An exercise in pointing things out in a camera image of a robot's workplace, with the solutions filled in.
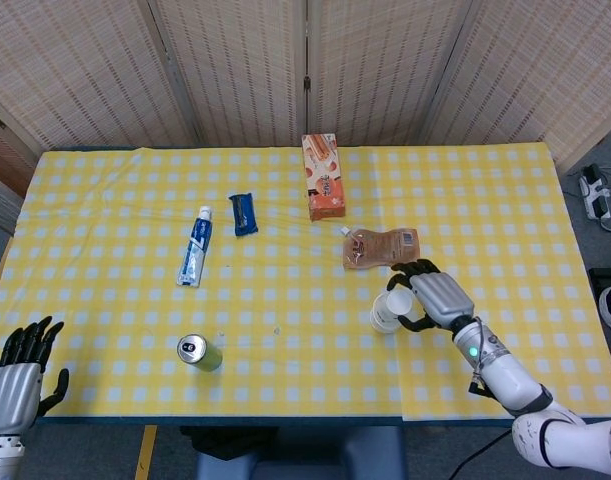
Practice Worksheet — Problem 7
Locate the white power strip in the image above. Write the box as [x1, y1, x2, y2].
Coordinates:
[578, 163, 611, 222]

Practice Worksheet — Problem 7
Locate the blue white toothpaste tube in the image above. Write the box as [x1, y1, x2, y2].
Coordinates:
[175, 205, 215, 289]

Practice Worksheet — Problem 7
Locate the brown spouted drink pouch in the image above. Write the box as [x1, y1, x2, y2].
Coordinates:
[340, 225, 422, 273]

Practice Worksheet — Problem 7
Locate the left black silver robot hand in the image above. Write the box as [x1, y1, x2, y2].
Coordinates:
[0, 315, 70, 437]

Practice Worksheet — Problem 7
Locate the brown wooden side panel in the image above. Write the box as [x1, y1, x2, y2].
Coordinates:
[0, 103, 45, 236]

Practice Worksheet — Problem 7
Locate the black floor cable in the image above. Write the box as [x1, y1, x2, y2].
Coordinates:
[448, 428, 516, 480]

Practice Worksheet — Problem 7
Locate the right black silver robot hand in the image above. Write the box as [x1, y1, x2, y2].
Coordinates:
[387, 258, 475, 335]

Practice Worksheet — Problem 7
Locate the yellow white checked tablecloth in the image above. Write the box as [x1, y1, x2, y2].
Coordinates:
[0, 143, 611, 422]

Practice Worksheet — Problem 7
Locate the green drink can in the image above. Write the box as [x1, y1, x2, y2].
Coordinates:
[176, 333, 224, 373]

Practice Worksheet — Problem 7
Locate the orange snack box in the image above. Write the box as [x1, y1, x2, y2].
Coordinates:
[301, 132, 347, 222]

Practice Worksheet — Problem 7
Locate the dark blue snack wrapper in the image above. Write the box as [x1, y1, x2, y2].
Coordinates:
[228, 192, 260, 238]

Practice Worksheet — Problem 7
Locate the woven folding screen panel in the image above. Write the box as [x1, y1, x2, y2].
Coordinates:
[147, 0, 307, 149]
[424, 0, 611, 174]
[307, 0, 474, 147]
[0, 0, 195, 151]

